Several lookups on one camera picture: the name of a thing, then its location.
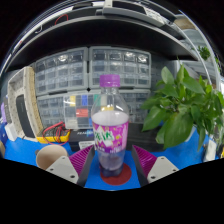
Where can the clear bottle with purple cap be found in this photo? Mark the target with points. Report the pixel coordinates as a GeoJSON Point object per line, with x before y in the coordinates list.
{"type": "Point", "coordinates": [110, 133]}

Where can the dark grey shelf board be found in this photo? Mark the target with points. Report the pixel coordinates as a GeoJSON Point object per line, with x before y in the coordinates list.
{"type": "Point", "coordinates": [110, 33]}

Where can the flat round red coaster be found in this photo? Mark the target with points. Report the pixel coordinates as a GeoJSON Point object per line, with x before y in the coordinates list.
{"type": "Point", "coordinates": [128, 175]}

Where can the black flat box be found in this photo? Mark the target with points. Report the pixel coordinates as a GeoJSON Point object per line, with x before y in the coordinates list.
{"type": "Point", "coordinates": [143, 136]}

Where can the yellow multimeter with leads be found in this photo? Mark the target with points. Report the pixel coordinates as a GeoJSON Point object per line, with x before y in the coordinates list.
{"type": "Point", "coordinates": [46, 136]}

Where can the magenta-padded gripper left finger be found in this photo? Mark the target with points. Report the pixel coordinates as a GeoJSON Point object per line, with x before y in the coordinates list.
{"type": "Point", "coordinates": [65, 168]}

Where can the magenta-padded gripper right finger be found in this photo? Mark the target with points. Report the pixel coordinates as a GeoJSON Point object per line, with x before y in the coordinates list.
{"type": "Point", "coordinates": [160, 168]}

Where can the black box with white label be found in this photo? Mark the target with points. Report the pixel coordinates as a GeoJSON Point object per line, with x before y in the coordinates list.
{"type": "Point", "coordinates": [80, 140]}

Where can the black rectangular case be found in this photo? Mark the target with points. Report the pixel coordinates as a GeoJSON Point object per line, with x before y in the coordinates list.
{"type": "Point", "coordinates": [25, 116]}

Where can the clear compartment parts box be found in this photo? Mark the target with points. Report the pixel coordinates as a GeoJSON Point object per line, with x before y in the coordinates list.
{"type": "Point", "coordinates": [78, 111]}

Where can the white perforated tray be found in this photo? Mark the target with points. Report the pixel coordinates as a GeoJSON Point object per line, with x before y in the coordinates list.
{"type": "Point", "coordinates": [28, 86]}

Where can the grey small-parts drawer cabinet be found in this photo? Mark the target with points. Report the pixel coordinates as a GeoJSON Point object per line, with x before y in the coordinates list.
{"type": "Point", "coordinates": [120, 65]}
{"type": "Point", "coordinates": [61, 71]}

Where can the beige patterned mug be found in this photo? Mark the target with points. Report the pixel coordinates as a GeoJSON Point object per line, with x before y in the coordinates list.
{"type": "Point", "coordinates": [50, 156]}

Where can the green potted plant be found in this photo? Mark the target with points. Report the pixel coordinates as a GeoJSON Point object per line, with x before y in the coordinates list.
{"type": "Point", "coordinates": [180, 113]}

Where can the wide grey drawer cabinet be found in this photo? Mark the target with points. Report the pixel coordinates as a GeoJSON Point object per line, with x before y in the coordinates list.
{"type": "Point", "coordinates": [50, 108]}

